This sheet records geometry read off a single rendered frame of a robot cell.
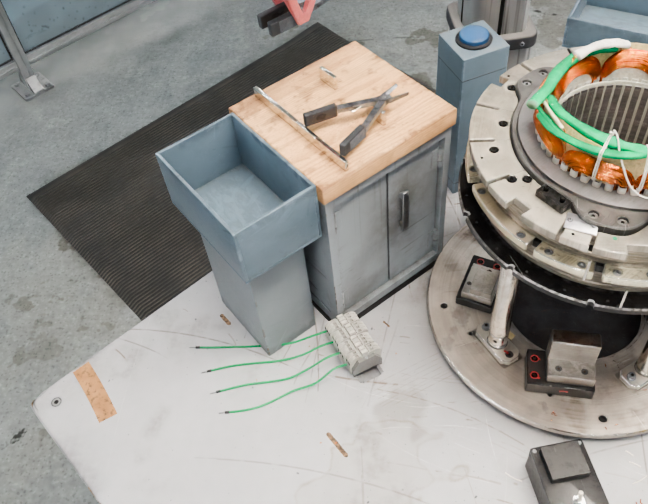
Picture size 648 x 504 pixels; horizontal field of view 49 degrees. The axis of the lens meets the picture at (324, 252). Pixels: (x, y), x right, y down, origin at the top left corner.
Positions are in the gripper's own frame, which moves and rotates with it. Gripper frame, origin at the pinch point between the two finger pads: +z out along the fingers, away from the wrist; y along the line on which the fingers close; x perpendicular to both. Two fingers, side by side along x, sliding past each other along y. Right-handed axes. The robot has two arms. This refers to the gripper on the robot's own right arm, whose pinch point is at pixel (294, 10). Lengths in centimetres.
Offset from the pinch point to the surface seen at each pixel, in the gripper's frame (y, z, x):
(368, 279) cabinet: 13.0, 34.2, -2.3
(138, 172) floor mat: -120, 118, 8
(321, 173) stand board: 11.6, 11.8, -6.8
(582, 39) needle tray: 13.3, 15.1, 35.6
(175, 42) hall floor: -178, 121, 56
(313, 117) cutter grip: 6.1, 9.4, -3.3
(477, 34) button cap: 3.5, 14.4, 26.2
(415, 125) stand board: 12.9, 12.0, 6.0
